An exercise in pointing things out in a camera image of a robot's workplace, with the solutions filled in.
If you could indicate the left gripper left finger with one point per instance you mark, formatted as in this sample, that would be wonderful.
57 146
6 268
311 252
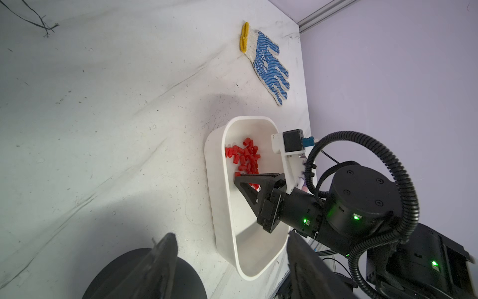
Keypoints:
139 274

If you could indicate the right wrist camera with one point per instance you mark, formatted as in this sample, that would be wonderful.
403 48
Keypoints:
291 146

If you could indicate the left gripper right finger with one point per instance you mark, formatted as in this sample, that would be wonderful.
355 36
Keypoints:
311 278

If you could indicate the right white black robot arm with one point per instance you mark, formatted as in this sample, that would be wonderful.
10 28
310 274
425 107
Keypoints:
362 210

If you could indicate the pile of red sleeves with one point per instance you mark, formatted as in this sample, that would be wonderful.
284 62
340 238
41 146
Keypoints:
244 157

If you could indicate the blue dotted work glove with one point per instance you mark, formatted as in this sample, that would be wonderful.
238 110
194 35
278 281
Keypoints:
263 54

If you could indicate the white plastic tray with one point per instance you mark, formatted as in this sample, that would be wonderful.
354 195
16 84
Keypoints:
239 239

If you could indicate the black round screw base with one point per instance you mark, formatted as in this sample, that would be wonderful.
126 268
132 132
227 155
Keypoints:
186 284

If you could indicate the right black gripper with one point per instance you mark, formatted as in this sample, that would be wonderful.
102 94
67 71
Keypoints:
266 195

